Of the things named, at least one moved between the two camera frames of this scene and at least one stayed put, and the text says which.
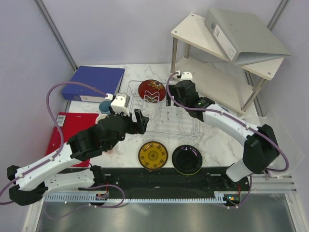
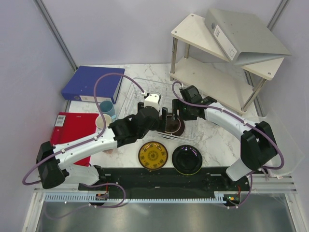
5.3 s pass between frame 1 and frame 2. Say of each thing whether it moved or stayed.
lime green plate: stayed
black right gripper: moved
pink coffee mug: stayed
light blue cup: stayed
